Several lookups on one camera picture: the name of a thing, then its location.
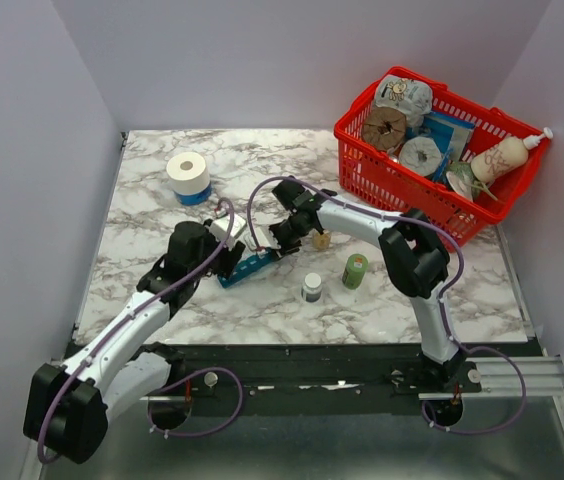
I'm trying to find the teal weekly pill organizer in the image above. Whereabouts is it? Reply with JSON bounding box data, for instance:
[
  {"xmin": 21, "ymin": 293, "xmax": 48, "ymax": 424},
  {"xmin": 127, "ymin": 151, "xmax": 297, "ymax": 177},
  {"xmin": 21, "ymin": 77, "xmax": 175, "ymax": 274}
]
[{"xmin": 218, "ymin": 249, "xmax": 280, "ymax": 289}]

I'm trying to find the white pill bottle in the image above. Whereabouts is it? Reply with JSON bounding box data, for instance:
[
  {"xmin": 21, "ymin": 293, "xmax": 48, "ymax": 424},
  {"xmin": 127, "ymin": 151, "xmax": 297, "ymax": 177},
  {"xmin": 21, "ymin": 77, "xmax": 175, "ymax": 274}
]
[{"xmin": 301, "ymin": 272, "xmax": 323, "ymax": 303}]

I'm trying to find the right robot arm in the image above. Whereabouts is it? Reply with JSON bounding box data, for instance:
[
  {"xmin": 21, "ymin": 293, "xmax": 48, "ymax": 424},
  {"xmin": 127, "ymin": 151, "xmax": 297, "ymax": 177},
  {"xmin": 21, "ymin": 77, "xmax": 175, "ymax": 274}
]
[{"xmin": 268, "ymin": 178, "xmax": 466, "ymax": 392}]

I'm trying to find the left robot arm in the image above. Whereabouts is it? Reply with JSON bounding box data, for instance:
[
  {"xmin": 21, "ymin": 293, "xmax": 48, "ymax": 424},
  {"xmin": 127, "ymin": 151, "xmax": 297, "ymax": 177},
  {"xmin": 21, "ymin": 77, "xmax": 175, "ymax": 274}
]
[{"xmin": 23, "ymin": 216, "xmax": 246, "ymax": 464}]

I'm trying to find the amber pill bottle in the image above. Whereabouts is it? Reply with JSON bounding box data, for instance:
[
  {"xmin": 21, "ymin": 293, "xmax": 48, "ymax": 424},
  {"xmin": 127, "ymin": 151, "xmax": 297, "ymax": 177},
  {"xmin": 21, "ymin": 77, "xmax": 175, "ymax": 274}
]
[{"xmin": 312, "ymin": 231, "xmax": 331, "ymax": 251}]

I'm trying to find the blue tape roll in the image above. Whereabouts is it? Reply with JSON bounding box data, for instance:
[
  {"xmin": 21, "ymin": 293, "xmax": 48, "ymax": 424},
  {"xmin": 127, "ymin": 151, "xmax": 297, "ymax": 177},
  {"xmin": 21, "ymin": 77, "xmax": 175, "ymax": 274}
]
[{"xmin": 175, "ymin": 184, "xmax": 212, "ymax": 206}]

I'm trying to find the green pill bottle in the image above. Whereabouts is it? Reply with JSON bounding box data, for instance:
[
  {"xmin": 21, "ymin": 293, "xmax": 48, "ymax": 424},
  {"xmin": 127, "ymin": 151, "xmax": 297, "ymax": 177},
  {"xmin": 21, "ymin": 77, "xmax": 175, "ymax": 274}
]
[{"xmin": 341, "ymin": 253, "xmax": 368, "ymax": 290}]

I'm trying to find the white toilet paper roll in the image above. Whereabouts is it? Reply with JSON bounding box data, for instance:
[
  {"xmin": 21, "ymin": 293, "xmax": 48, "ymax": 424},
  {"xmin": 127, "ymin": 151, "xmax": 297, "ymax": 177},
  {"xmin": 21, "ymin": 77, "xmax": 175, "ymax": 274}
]
[{"xmin": 166, "ymin": 152, "xmax": 211, "ymax": 196}]

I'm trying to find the red shopping basket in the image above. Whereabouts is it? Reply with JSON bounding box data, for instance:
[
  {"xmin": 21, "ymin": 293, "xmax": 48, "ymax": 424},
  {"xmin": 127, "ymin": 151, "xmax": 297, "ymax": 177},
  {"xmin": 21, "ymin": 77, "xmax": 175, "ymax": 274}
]
[{"xmin": 334, "ymin": 66, "xmax": 550, "ymax": 245}]

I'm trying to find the silver wrapped roll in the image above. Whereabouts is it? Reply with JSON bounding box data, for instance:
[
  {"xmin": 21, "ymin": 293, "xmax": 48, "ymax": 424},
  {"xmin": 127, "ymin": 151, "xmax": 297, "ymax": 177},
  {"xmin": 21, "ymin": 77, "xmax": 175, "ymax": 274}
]
[{"xmin": 398, "ymin": 136, "xmax": 443, "ymax": 177}]

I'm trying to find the green white pouch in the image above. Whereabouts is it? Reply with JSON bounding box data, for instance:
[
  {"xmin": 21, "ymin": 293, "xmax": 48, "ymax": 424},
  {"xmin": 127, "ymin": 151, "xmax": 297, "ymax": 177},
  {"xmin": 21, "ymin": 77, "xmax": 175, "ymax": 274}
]
[{"xmin": 445, "ymin": 162, "xmax": 499, "ymax": 202}]

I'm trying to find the printed wrapped package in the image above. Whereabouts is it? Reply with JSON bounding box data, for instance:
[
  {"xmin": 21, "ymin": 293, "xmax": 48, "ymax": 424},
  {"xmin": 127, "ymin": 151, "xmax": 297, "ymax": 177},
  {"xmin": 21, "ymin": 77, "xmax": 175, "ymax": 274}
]
[{"xmin": 373, "ymin": 75, "xmax": 433, "ymax": 128}]

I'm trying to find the blue packet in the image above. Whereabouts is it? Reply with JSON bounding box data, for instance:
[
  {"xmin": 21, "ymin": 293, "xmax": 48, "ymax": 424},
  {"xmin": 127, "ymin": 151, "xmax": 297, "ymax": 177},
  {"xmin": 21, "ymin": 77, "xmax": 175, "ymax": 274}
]
[{"xmin": 420, "ymin": 111, "xmax": 475, "ymax": 162}]

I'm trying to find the cream pump lotion bottle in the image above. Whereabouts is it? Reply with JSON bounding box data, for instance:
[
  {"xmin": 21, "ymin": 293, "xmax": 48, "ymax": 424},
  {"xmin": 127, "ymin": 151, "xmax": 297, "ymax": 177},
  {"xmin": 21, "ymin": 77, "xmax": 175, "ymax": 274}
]
[{"xmin": 470, "ymin": 127, "xmax": 553, "ymax": 184}]

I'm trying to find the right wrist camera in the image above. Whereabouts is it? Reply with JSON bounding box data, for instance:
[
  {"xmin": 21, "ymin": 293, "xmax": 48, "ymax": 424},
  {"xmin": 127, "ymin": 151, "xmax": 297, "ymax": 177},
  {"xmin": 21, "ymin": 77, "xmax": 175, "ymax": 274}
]
[{"xmin": 244, "ymin": 227, "xmax": 280, "ymax": 261}]

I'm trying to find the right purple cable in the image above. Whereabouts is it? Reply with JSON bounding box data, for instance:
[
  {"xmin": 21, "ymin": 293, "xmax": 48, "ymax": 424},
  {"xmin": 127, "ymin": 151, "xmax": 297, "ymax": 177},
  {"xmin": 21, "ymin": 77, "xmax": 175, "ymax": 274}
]
[{"xmin": 245, "ymin": 175, "xmax": 528, "ymax": 436}]

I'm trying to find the purple cable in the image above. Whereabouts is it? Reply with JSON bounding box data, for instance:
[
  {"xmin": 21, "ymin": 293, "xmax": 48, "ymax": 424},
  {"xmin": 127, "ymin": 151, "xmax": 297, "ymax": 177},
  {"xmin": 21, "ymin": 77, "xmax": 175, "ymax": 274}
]
[
  {"xmin": 36, "ymin": 198, "xmax": 246, "ymax": 465},
  {"xmin": 245, "ymin": 175, "xmax": 528, "ymax": 436}
]

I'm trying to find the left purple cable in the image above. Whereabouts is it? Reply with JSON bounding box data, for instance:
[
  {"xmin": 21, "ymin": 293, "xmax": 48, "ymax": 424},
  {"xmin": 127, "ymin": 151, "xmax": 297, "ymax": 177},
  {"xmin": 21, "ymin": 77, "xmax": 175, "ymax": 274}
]
[{"xmin": 36, "ymin": 198, "xmax": 246, "ymax": 465}]

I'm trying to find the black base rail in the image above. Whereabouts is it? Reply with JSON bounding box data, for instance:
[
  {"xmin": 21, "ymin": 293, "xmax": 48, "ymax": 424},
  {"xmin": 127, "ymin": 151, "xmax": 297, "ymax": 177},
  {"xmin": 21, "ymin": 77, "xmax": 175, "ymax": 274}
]
[{"xmin": 64, "ymin": 342, "xmax": 546, "ymax": 419}]

